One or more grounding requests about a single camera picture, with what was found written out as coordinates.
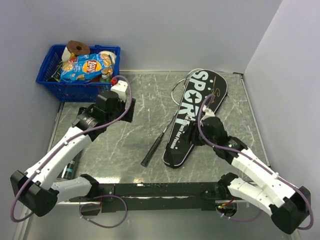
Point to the badminton racket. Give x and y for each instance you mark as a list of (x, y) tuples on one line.
[(156, 147)]

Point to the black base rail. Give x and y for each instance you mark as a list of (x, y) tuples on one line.
[(159, 196)]

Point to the brown chocolate donut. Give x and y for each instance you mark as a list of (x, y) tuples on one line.
[(78, 48)]

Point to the black racket cover bag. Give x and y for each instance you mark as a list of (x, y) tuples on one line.
[(189, 95)]

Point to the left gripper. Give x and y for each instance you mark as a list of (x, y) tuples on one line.
[(123, 111)]

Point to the blue Lays chip bag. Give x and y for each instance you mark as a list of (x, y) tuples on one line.
[(87, 67)]

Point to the blue plastic basket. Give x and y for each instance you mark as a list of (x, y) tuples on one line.
[(79, 91)]

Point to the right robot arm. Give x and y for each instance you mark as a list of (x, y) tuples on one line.
[(287, 205)]

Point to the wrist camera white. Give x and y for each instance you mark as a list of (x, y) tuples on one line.
[(122, 89), (207, 113)]

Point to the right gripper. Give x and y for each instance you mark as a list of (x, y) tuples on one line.
[(195, 129)]

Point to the black shuttlecock tube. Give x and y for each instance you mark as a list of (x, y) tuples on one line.
[(70, 169)]

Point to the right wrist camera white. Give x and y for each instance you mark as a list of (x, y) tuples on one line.
[(207, 113)]

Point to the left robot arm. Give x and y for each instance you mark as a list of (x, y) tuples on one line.
[(37, 188)]

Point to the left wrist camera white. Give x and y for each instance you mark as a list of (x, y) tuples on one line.
[(122, 89)]

